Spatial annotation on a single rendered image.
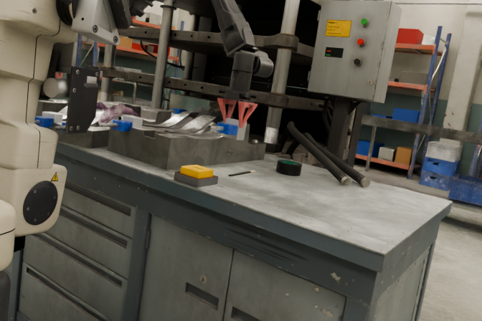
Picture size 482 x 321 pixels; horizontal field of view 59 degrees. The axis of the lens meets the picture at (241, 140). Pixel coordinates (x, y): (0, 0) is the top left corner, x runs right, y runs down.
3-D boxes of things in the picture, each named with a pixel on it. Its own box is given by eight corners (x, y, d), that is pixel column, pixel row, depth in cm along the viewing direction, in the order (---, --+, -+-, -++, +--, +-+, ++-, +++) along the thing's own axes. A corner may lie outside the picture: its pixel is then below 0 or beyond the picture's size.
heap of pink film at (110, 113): (107, 126, 143) (109, 102, 142) (63, 117, 148) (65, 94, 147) (147, 123, 167) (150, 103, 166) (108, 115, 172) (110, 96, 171)
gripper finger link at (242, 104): (234, 125, 126) (239, 93, 125) (254, 129, 122) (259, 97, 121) (219, 124, 121) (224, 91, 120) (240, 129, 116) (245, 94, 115)
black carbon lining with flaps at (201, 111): (170, 140, 125) (173, 108, 124) (133, 130, 134) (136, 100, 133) (239, 138, 154) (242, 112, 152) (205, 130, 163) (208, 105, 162)
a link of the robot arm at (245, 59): (231, 48, 120) (245, 49, 116) (247, 52, 125) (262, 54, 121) (227, 73, 120) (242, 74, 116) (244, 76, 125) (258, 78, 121)
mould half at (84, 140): (91, 148, 131) (95, 113, 130) (24, 133, 139) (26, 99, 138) (168, 137, 179) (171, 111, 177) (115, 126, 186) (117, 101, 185)
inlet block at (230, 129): (214, 139, 112) (218, 119, 112) (201, 135, 115) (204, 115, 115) (244, 140, 123) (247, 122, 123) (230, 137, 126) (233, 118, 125)
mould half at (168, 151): (166, 170, 118) (172, 121, 116) (107, 150, 132) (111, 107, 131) (263, 159, 159) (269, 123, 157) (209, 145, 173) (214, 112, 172)
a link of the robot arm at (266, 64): (221, 39, 124) (242, 25, 118) (248, 47, 132) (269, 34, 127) (229, 77, 121) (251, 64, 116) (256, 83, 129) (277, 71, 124)
